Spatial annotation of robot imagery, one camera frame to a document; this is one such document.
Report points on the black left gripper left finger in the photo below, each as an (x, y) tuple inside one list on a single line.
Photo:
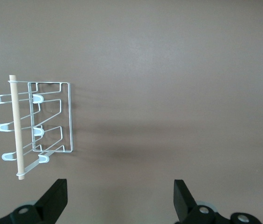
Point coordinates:
[(52, 205)]

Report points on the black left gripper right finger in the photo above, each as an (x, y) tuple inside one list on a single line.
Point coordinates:
[(185, 205)]

